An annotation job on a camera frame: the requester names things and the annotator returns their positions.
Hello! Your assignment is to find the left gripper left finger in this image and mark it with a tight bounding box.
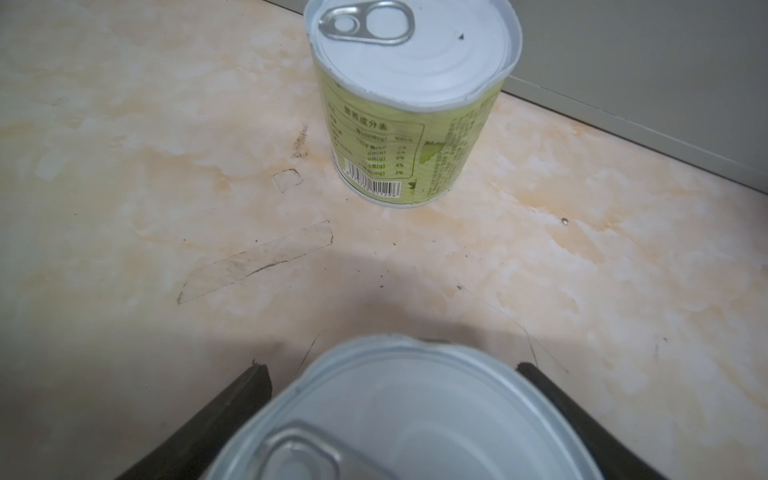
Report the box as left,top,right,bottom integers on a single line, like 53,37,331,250
119,363,272,479

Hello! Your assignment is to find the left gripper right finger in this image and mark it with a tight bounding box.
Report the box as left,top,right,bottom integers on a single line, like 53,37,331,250
517,362,665,480

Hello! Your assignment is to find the orange label can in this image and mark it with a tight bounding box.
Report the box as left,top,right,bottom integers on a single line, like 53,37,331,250
208,335,601,479

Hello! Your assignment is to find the green label can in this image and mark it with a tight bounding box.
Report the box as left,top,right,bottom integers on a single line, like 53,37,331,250
303,0,523,208

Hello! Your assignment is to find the grey metal cabinet box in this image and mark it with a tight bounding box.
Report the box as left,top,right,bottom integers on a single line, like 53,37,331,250
263,0,768,194

